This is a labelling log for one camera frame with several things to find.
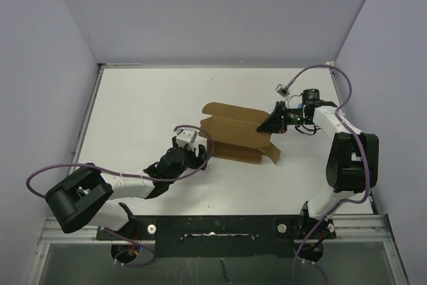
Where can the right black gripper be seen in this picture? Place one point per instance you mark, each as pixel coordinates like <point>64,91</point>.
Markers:
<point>274,123</point>

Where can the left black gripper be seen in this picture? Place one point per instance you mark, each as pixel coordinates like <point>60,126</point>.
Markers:
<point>197,161</point>

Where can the brown cardboard box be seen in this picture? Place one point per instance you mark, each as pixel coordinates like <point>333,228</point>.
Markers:
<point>231,133</point>

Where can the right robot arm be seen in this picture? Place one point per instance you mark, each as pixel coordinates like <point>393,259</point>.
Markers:
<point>352,166</point>

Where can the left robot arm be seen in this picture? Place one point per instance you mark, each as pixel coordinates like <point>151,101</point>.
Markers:
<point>90,197</point>

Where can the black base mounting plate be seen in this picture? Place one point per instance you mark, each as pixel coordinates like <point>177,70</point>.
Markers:
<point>231,236</point>

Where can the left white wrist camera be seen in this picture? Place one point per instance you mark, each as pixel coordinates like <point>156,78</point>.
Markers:
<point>185,138</point>

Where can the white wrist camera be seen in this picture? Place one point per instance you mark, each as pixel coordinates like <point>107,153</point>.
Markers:
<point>185,138</point>
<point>283,90</point>

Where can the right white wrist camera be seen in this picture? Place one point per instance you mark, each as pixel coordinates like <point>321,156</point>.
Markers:
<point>283,90</point>

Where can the aluminium table frame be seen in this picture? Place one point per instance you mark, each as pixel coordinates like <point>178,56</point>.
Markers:
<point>129,121</point>

